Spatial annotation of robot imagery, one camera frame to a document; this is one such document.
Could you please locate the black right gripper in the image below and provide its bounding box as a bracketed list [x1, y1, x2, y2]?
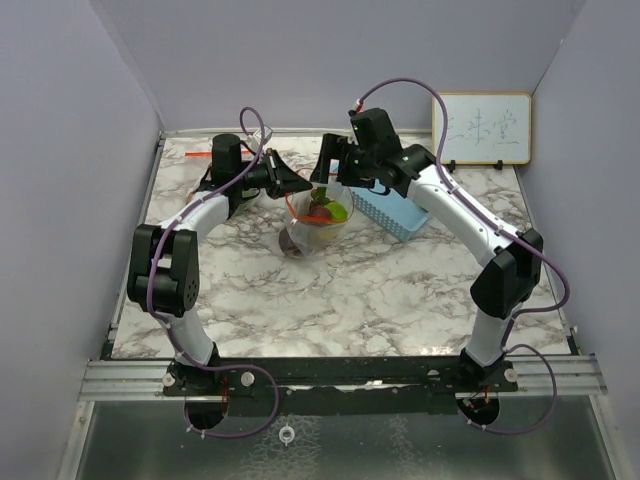
[310, 134, 378, 190]

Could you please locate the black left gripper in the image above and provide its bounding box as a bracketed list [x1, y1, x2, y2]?
[234, 147, 312, 199]

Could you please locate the green wrinkled ball fruit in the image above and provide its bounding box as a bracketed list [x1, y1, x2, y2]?
[326, 201, 349, 223]

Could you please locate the clear zip bag orange zipper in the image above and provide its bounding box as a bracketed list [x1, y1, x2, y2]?
[184, 150, 212, 204]

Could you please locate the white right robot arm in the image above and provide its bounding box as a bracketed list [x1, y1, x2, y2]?
[311, 108, 543, 391]

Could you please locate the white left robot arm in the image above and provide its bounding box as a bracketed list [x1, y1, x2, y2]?
[127, 134, 312, 395]

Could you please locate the light blue perforated plastic basket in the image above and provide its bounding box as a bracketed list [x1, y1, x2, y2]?
[350, 181, 429, 242]

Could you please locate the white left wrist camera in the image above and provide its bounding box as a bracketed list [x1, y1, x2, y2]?
[246, 126, 273, 152]

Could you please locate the small whiteboard wooden frame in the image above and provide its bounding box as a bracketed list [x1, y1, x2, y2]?
[432, 92, 532, 167]

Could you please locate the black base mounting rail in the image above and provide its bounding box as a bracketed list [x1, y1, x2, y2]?
[163, 356, 517, 417]

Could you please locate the aluminium extrusion frame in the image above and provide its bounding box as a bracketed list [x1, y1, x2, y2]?
[79, 355, 608, 402]

